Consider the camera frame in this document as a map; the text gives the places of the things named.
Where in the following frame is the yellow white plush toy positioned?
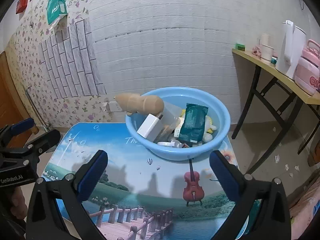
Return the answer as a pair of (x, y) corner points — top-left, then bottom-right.
(179, 108), (218, 143)

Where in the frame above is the white charger block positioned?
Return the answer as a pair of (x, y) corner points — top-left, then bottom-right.
(137, 114), (163, 142)

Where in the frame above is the dark teal snack packet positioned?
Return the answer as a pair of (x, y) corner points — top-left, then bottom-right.
(178, 103), (208, 143)

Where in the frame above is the white plastic hook hanger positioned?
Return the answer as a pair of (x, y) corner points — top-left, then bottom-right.
(157, 139), (183, 148)

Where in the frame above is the person left hand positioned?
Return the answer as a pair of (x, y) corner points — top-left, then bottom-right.
(8, 186), (28, 219)

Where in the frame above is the teal hanging package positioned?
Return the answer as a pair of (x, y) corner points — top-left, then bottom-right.
(47, 0), (67, 29)

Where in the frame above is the wooden side table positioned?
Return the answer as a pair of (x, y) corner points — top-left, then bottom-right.
(231, 49), (319, 174)

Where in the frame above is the light blue plastic basin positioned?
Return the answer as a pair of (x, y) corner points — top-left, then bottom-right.
(125, 87), (231, 162)

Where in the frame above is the pink lunch jar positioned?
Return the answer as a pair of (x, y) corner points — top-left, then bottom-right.
(294, 39), (319, 96)

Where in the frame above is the white paper cup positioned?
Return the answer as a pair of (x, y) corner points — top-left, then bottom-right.
(260, 44), (274, 62)

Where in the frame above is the pink small object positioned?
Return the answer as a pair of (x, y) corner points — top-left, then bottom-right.
(252, 45), (261, 58)

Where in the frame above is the green small box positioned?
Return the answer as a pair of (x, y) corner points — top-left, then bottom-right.
(235, 43), (246, 51)

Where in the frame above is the white electric kettle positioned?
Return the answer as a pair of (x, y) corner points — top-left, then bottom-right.
(276, 20), (306, 80)

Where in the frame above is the white wall socket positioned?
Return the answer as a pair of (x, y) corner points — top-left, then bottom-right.
(103, 101), (123, 113)

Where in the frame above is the red wall item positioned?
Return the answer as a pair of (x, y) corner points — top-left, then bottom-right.
(16, 0), (29, 14)

